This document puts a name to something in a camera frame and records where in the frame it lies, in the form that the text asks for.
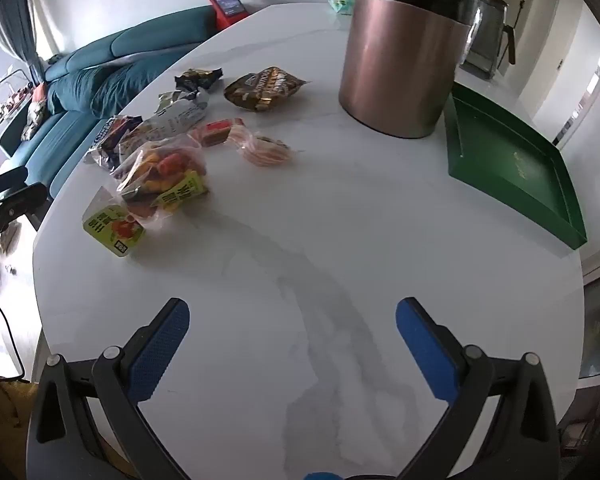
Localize red snack bar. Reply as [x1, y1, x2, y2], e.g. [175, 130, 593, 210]
[189, 118, 246, 148]

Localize red device with screen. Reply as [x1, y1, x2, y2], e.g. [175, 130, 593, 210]
[208, 0, 249, 29]

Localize rose gold metal canister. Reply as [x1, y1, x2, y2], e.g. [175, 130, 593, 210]
[338, 0, 484, 139]

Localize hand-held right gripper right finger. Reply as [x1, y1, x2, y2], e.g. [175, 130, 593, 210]
[395, 297, 563, 480]

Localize green tray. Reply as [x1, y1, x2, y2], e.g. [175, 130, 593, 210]
[443, 82, 588, 251]

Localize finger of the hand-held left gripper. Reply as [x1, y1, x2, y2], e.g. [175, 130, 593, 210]
[0, 182, 49, 223]
[0, 166, 29, 197]

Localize clear bag of colourful snacks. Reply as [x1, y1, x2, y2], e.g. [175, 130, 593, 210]
[112, 135, 209, 217]

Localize black cable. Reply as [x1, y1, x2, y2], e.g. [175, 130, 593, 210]
[0, 304, 27, 382]

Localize yellow green snack packet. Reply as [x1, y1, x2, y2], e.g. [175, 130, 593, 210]
[154, 170, 209, 212]

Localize teal sofa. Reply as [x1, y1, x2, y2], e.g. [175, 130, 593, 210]
[0, 5, 222, 197]

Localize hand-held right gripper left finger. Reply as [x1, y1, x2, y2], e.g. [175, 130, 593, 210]
[26, 298, 191, 480]

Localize black snack packet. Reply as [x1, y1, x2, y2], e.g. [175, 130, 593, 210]
[174, 68, 225, 92]

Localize dark blue snack packet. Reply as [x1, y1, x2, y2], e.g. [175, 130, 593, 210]
[84, 115, 144, 170]

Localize long grey white snack packet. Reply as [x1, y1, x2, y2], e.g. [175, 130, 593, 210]
[122, 88, 211, 153]

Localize pink sausage pack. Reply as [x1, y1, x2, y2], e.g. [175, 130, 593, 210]
[229, 125, 297, 168]

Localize brown oatmeal packet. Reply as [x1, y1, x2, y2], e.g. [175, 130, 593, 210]
[223, 65, 309, 113]

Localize grey curtain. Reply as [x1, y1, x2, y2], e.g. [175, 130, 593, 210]
[0, 0, 47, 83]

